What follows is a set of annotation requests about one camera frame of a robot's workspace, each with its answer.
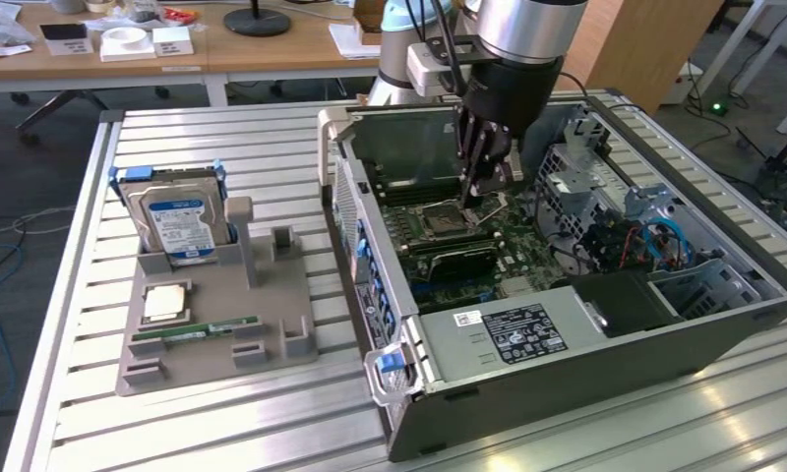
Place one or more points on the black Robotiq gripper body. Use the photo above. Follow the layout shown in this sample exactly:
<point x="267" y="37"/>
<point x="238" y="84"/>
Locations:
<point x="511" y="93"/>

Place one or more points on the black graphics card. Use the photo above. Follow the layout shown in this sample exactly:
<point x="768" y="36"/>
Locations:
<point x="465" y="265"/>

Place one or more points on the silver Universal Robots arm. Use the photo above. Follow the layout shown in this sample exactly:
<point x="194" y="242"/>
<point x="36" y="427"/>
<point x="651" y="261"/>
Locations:
<point x="531" y="29"/>

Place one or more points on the metal socket cover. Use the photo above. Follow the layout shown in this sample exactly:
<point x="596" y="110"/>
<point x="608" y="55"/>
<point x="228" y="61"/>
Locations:
<point x="497" y="209"/>

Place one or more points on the silver drive cage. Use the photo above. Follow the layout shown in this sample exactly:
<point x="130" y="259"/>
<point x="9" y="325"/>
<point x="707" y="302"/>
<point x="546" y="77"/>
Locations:
<point x="576" y="192"/>

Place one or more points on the CPU socket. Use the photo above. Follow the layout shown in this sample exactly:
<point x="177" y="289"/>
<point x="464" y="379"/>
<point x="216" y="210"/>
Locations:
<point x="443" y="221"/>

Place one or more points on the green motherboard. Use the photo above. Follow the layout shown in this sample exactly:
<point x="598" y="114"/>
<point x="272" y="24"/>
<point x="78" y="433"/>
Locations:
<point x="531" y="251"/>

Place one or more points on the wooden cabinet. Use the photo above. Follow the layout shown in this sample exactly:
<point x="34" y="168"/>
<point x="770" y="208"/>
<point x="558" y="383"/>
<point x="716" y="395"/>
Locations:
<point x="650" y="49"/>

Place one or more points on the stack of white papers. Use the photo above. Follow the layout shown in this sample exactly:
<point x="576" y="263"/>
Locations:
<point x="353" y="41"/>

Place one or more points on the brown cardboard box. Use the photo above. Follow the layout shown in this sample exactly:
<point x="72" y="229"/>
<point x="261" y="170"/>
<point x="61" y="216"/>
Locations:
<point x="367" y="15"/>

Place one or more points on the blue expansion slot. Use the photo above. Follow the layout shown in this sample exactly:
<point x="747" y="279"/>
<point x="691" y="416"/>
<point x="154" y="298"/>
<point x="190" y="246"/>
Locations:
<point x="419" y="285"/>

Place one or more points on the device with green light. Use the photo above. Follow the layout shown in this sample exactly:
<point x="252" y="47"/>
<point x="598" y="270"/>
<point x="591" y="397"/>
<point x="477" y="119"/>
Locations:
<point x="718" y="107"/>

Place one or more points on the black fan shroud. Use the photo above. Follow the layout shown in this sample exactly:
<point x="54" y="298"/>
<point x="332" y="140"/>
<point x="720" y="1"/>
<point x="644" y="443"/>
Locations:
<point x="623" y="302"/>

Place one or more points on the grey power supply unit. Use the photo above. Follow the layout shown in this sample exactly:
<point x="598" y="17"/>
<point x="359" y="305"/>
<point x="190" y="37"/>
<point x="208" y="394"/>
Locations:
<point x="517" y="334"/>

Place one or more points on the wooden desk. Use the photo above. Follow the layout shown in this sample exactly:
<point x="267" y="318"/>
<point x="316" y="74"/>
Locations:
<point x="268" y="54"/>

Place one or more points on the silver disk bay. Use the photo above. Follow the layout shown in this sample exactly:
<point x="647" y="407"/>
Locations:
<point x="702" y="290"/>

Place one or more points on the black round lamp base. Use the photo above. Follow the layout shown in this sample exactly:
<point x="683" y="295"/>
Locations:
<point x="257" y="23"/>

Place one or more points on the blue case latch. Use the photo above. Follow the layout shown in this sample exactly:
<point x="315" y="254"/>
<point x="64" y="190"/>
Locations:
<point x="388" y="369"/>

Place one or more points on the open dark grey PC case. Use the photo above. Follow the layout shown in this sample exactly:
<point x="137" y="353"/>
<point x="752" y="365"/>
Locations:
<point x="564" y="393"/>

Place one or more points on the hard disk with blue caddy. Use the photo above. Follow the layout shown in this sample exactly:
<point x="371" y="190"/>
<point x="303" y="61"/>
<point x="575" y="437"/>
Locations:
<point x="173" y="221"/>

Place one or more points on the plain white box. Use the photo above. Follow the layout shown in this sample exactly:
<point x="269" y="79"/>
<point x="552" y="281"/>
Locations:
<point x="172" y="41"/>

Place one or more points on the silver CPU chip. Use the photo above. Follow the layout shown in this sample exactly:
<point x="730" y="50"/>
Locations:
<point x="165" y="304"/>

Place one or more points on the white tape roll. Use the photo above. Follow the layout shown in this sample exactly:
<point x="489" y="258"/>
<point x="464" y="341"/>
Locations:
<point x="125" y="39"/>

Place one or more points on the green RAM stick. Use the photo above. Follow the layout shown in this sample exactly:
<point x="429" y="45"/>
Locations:
<point x="186" y="332"/>

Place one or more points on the grey parts rack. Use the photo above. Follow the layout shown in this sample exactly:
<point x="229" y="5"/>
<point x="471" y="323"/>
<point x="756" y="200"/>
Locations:
<point x="209" y="361"/>

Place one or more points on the black chair base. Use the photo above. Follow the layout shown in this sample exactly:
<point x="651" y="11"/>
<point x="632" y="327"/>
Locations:
<point x="45" y="110"/>

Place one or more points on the white box with black top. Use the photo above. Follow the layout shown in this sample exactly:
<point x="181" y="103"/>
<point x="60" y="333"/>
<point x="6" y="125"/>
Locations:
<point x="66" y="39"/>

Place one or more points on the white paper label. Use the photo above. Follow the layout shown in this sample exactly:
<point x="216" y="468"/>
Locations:
<point x="6" y="50"/>

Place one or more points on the clear plastic bag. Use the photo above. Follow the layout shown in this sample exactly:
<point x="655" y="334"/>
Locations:
<point x="0" y="24"/>

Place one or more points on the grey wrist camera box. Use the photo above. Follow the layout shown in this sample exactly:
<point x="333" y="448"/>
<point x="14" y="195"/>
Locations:
<point x="429" y="69"/>

